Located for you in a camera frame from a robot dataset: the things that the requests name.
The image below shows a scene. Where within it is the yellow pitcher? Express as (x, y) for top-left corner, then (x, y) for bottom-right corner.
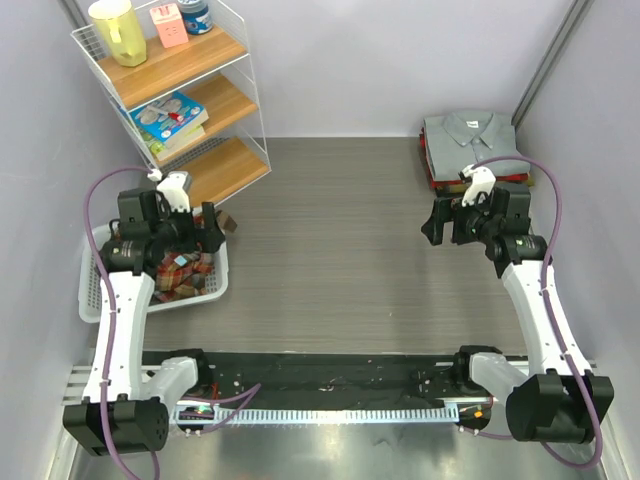
(88, 0), (147, 67)

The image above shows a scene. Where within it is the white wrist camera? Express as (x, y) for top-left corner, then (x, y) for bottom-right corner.
(147, 169), (192, 212)
(460, 165), (496, 207)

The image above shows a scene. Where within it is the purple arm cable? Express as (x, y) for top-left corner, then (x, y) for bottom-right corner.
(469, 155), (605, 470)
(83, 166), (161, 480)

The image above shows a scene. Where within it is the blue white jar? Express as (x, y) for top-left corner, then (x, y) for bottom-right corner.
(177, 0), (213, 35)

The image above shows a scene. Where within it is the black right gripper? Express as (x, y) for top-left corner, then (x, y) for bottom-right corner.
(422, 190), (500, 246)

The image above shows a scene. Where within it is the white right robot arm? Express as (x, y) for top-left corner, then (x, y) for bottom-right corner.
(421, 183), (614, 444)

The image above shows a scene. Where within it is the white slotted cable duct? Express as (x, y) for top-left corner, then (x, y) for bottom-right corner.
(173, 404), (459, 428)

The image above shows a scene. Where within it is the pink box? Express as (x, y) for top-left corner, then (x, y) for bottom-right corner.
(149, 3), (189, 49)

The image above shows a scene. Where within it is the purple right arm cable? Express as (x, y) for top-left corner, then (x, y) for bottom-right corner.
(469, 155), (605, 470)

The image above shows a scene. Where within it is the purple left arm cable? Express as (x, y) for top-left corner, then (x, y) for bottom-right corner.
(83, 166), (161, 480)

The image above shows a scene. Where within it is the white plastic basket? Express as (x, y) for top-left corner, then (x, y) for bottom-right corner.
(78, 237), (229, 323)

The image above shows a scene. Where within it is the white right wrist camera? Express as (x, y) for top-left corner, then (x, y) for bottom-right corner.
(460, 165), (496, 207)

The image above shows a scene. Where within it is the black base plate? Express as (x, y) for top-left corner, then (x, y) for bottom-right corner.
(205, 352), (496, 411)

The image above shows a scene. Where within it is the brown red plaid shirt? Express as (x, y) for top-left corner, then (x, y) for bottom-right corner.
(151, 238), (219, 305)

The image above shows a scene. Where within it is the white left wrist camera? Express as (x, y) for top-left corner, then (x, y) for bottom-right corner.
(147, 169), (192, 212)

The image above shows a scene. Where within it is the white wire wooden shelf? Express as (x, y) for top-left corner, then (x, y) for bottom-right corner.
(71, 1), (271, 204)

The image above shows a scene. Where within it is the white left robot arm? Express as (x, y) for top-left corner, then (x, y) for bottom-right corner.
(63, 187), (226, 457)

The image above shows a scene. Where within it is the green book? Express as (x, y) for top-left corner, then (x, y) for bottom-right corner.
(138, 125), (205, 162)

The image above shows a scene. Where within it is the blue book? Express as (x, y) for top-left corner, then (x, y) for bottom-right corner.
(131, 91), (209, 141)

